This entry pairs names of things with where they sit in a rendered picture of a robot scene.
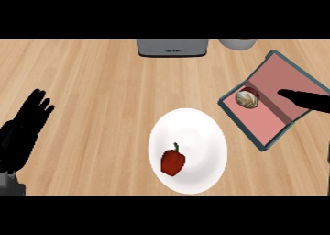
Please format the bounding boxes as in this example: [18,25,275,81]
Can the pink box with teal rim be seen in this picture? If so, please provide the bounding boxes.
[217,50,330,152]

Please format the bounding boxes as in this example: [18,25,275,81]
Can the grey appliance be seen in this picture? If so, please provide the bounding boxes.
[136,39,210,59]

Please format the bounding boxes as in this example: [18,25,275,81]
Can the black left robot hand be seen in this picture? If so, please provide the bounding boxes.
[0,88,58,174]

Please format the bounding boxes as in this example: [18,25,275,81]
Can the grey round container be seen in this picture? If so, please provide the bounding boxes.
[219,39,259,51]

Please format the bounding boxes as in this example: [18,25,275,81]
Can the red bell pepper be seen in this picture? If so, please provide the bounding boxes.
[160,141,188,177]

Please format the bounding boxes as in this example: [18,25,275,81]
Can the white oval plate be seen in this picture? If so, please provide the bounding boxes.
[148,107,229,195]

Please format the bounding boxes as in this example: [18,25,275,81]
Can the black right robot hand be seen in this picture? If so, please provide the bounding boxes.
[278,88,330,116]

